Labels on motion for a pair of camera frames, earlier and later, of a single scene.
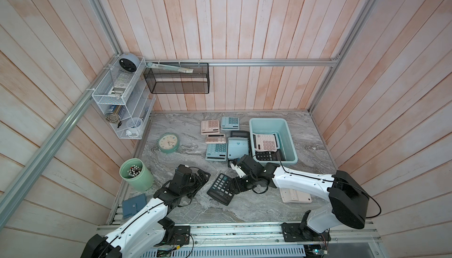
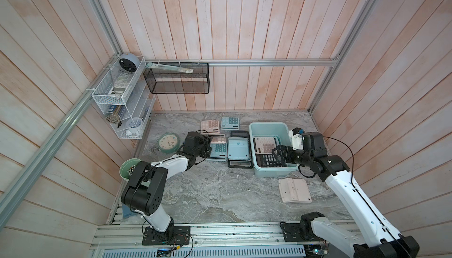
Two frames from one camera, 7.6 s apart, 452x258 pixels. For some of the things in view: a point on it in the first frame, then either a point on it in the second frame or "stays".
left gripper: (199, 183) to (206, 139)
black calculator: (222, 189) to (268, 160)
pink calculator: (263, 142) stays
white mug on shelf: (133, 124) stays
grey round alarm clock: (129, 62) stays
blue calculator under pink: (216, 151) stays
